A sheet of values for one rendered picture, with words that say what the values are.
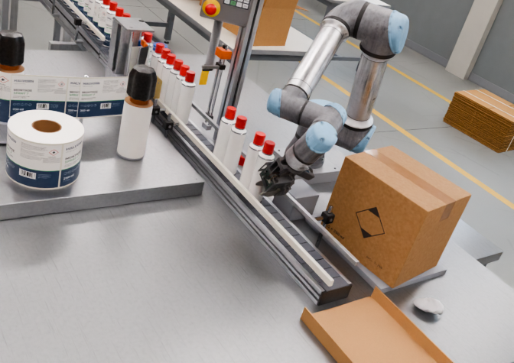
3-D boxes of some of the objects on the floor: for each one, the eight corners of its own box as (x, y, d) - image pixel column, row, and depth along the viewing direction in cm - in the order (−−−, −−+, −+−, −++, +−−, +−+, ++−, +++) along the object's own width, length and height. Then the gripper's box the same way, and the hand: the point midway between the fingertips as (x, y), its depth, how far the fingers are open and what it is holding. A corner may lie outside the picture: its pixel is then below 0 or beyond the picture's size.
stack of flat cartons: (441, 120, 568) (454, 90, 553) (470, 116, 601) (483, 88, 587) (498, 153, 528) (513, 122, 513) (525, 147, 561) (541, 118, 547)
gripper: (275, 147, 162) (240, 183, 178) (287, 176, 159) (250, 209, 175) (299, 146, 167) (263, 180, 183) (311, 173, 164) (273, 206, 180)
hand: (266, 192), depth 179 cm, fingers closed
